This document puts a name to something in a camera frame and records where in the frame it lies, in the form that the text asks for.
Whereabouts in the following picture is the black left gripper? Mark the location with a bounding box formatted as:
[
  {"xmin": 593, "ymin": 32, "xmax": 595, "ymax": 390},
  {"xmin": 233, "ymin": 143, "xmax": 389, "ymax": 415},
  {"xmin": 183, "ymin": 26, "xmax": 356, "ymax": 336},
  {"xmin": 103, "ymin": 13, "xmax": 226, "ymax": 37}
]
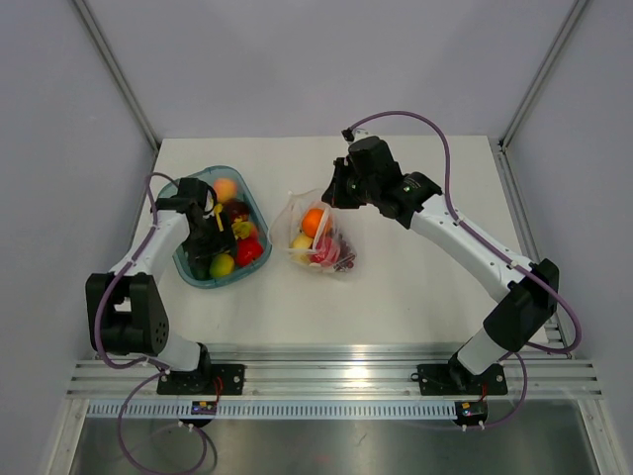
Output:
[{"xmin": 182, "ymin": 211, "xmax": 236, "ymax": 268}]

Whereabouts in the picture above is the orange fruit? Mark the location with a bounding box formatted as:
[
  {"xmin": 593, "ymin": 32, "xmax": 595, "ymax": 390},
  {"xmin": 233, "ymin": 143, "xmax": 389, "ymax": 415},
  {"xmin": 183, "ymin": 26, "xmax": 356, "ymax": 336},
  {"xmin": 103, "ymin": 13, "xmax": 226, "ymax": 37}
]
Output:
[{"xmin": 301, "ymin": 208, "xmax": 332, "ymax": 238}]

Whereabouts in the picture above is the clear dotted zip bag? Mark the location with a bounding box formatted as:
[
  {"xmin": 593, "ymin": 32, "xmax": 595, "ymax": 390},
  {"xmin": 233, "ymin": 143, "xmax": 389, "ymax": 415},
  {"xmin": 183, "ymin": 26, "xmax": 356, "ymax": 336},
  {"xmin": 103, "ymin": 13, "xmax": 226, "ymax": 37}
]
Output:
[{"xmin": 268, "ymin": 189, "xmax": 357, "ymax": 274}]

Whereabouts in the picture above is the large red apple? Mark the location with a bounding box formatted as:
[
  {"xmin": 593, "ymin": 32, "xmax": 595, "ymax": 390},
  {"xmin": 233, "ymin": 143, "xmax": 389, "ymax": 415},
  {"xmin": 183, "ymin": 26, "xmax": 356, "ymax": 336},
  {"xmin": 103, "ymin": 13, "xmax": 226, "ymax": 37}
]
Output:
[{"xmin": 310, "ymin": 236, "xmax": 340, "ymax": 267}]

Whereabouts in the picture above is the dark red grape bunch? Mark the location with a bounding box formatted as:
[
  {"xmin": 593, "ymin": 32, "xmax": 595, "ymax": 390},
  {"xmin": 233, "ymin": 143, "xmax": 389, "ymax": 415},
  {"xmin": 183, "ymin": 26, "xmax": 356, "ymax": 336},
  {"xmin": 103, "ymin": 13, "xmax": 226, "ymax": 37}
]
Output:
[{"xmin": 333, "ymin": 235, "xmax": 357, "ymax": 272}]

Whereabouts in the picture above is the pale yellow pear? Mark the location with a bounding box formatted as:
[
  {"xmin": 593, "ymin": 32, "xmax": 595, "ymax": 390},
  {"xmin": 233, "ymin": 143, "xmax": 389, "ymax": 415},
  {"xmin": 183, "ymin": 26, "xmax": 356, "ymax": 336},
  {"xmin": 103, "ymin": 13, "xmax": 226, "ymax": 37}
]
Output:
[{"xmin": 291, "ymin": 234, "xmax": 314, "ymax": 250}]

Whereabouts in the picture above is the dark green avocado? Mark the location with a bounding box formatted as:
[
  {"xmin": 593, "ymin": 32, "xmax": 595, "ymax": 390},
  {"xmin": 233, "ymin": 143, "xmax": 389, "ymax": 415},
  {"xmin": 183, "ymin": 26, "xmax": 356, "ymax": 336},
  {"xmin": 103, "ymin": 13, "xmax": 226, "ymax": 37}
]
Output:
[{"xmin": 191, "ymin": 265, "xmax": 210, "ymax": 281}]

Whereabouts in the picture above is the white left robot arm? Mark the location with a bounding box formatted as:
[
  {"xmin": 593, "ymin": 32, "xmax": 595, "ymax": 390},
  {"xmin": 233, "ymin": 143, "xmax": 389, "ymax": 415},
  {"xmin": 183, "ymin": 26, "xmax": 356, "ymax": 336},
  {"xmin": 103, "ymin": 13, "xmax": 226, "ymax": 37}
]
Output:
[{"xmin": 85, "ymin": 177, "xmax": 236, "ymax": 394}]

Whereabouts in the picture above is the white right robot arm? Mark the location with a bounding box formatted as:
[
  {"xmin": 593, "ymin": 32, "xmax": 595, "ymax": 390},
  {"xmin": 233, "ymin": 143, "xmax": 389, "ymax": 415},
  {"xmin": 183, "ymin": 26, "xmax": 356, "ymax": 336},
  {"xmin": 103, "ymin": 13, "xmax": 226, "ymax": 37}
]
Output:
[{"xmin": 321, "ymin": 136, "xmax": 559, "ymax": 394}]

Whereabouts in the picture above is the bright red apple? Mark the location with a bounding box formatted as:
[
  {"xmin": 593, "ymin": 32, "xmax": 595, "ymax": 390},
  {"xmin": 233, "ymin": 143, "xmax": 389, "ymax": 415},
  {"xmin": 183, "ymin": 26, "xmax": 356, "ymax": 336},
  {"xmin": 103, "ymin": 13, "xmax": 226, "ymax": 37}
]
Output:
[{"xmin": 234, "ymin": 237, "xmax": 264, "ymax": 267}]

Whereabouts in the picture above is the dark red apple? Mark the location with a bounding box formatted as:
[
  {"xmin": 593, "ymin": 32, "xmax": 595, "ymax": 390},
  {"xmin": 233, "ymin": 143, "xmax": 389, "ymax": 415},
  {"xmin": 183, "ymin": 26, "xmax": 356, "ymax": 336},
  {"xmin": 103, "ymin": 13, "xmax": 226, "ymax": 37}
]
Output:
[{"xmin": 224, "ymin": 199, "xmax": 250, "ymax": 224}]

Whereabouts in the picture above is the teal plastic fruit basket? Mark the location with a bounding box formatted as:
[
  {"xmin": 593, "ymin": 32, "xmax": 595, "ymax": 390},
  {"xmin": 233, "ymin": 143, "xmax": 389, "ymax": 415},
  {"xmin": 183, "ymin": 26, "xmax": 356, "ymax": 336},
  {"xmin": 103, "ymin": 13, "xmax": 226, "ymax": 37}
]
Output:
[{"xmin": 156, "ymin": 165, "xmax": 272, "ymax": 289}]

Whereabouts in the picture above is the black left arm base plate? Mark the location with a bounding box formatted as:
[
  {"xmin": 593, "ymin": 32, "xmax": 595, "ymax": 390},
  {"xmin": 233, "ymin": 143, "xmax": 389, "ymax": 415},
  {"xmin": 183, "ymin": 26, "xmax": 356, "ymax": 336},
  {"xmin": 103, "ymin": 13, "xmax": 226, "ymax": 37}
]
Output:
[{"xmin": 156, "ymin": 363, "xmax": 245, "ymax": 396}]

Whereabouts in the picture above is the aluminium table rail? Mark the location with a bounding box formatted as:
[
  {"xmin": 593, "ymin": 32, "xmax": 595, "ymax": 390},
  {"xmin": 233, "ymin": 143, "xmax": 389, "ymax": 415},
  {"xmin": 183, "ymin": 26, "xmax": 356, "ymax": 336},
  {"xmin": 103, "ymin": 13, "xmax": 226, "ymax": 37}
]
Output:
[{"xmin": 66, "ymin": 340, "xmax": 604, "ymax": 402}]

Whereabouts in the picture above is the left aluminium frame post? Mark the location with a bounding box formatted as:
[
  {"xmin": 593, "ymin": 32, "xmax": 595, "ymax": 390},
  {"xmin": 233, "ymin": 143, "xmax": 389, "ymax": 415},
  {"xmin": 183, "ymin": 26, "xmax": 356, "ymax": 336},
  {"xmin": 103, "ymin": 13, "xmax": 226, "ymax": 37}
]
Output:
[{"xmin": 69, "ymin": 0, "xmax": 161, "ymax": 156}]

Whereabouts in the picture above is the aluminium frame post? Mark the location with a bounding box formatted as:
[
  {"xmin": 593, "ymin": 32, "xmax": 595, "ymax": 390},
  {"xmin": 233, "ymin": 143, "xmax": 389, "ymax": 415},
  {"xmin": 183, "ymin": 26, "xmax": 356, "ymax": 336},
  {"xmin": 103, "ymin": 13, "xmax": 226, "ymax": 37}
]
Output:
[
  {"xmin": 69, "ymin": 0, "xmax": 161, "ymax": 156},
  {"xmin": 498, "ymin": 0, "xmax": 592, "ymax": 152}
]

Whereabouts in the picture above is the white slotted cable duct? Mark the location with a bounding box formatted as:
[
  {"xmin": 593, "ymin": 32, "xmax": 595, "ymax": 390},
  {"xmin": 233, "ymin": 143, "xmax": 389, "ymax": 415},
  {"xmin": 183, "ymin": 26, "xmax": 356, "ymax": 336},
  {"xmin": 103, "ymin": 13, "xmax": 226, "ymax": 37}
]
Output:
[{"xmin": 83, "ymin": 399, "xmax": 491, "ymax": 422}]

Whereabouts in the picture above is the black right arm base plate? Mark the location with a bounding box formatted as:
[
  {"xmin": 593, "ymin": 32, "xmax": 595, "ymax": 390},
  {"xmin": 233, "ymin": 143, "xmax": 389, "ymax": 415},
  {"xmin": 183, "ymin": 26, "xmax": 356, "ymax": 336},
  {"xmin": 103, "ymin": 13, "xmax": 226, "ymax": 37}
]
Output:
[{"xmin": 409, "ymin": 362, "xmax": 508, "ymax": 397}]

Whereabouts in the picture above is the right aluminium frame post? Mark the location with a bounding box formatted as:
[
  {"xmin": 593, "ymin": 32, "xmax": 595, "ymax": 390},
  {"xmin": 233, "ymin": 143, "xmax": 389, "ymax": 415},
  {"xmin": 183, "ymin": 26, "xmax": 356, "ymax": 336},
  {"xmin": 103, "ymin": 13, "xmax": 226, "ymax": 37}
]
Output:
[{"xmin": 498, "ymin": 0, "xmax": 592, "ymax": 152}]

